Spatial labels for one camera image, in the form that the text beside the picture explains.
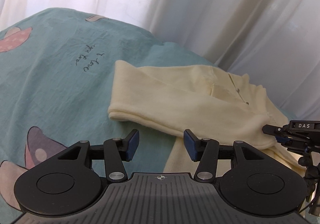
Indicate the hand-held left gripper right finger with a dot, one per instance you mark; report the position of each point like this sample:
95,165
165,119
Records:
190,145

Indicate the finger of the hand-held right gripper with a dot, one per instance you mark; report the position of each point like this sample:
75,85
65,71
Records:
273,130

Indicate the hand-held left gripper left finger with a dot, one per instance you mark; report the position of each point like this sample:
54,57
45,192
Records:
132,144

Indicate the cream knit sweater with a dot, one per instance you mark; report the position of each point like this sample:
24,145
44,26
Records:
175,94

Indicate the teal mushroom print bed sheet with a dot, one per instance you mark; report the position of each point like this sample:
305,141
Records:
50,76

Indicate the white curtain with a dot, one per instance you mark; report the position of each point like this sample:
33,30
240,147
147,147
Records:
200,1

